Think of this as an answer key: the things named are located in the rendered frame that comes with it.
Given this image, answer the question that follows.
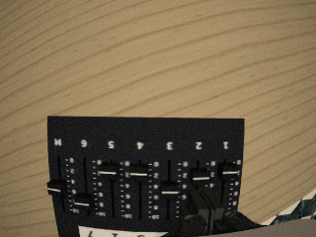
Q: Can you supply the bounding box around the black lighting desk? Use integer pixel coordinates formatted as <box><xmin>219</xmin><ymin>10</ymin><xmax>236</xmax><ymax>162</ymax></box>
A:
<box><xmin>47</xmin><ymin>116</ymin><xmax>245</xmax><ymax>237</ymax></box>

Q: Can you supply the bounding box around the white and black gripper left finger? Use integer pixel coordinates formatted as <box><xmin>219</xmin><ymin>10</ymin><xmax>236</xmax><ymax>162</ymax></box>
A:
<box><xmin>161</xmin><ymin>189</ymin><xmax>209</xmax><ymax>237</ymax></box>

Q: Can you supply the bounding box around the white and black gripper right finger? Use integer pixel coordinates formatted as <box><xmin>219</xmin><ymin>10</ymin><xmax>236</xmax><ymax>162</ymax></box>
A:
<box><xmin>199</xmin><ymin>189</ymin><xmax>269</xmax><ymax>236</ymax></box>

